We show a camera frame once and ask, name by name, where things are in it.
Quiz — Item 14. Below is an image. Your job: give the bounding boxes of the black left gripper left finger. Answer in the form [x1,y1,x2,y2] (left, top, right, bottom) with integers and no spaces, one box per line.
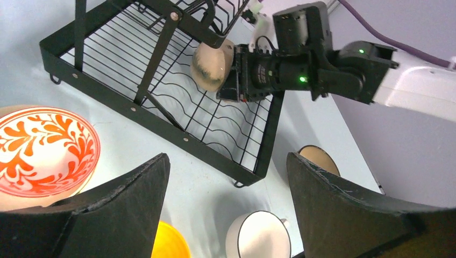
[1,153,170,257]

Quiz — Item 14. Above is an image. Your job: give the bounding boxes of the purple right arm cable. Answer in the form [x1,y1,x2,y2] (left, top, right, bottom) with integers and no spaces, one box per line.
[336,0,456,69]

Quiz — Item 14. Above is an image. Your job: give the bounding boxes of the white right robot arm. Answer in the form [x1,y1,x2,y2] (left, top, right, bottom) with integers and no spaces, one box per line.
[216,41,455,121]

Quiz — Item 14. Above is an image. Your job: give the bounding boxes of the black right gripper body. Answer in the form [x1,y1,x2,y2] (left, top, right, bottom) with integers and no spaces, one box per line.
[216,44,330,102]

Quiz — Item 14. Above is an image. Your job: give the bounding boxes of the black wire dish rack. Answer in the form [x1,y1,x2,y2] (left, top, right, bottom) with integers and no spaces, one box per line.
[40,1,283,188]

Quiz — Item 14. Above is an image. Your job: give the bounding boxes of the yellow orange bowl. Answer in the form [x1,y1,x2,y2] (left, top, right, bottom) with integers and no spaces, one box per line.
[151,221,191,258]

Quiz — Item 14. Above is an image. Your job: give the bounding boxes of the beige saucer plate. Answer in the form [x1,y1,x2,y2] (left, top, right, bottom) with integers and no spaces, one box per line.
[0,104,94,212]

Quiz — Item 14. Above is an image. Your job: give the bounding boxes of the tan bowl with dark rim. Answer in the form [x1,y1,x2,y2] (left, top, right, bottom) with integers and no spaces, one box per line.
[298,145,340,176]

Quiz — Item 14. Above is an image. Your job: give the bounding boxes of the beige ceramic mug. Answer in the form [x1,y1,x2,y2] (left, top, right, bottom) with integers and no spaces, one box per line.
[190,39,234,92]

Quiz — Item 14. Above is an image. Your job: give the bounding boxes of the white two-handled soup bowl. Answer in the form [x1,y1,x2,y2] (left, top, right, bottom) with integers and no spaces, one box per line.
[225,211,291,257]

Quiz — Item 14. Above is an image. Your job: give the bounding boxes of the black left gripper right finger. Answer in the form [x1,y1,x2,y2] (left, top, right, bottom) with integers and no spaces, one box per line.
[286,153,455,257]

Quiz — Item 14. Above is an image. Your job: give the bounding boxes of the orange patterned white bowl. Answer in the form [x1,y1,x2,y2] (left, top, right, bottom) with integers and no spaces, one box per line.
[0,105,101,199]

